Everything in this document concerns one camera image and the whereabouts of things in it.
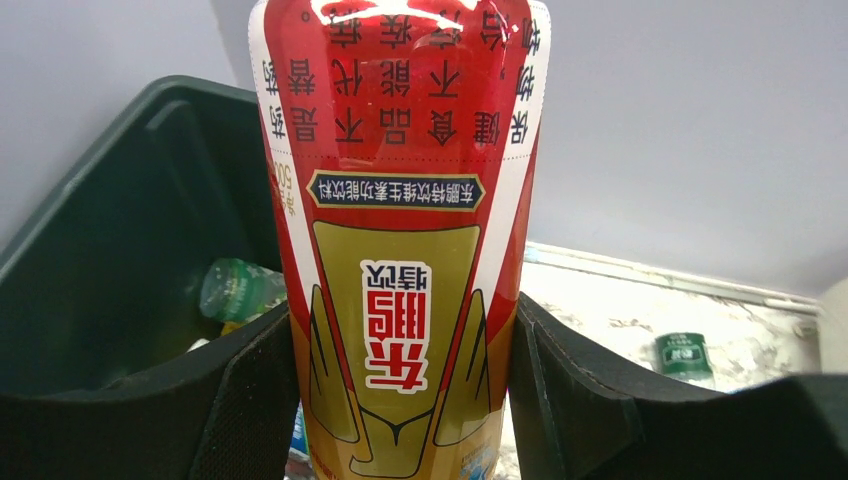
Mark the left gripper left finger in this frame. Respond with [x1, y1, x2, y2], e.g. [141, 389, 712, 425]
[1, 305, 299, 479]

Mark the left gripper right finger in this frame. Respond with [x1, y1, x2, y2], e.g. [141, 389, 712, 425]
[508, 295, 847, 479]

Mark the green tea bottle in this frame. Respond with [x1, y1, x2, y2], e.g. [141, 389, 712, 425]
[198, 258, 287, 325]

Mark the amber bottle red label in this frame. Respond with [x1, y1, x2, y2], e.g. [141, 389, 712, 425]
[248, 1, 552, 479]

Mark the clear bottle grey blue label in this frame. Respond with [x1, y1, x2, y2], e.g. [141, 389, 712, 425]
[288, 403, 311, 465]

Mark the dark green plastic bin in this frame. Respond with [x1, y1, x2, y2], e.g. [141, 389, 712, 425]
[1, 75, 281, 397]

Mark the clear bottle dark green label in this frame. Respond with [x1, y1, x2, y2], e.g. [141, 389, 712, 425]
[654, 332, 715, 390]

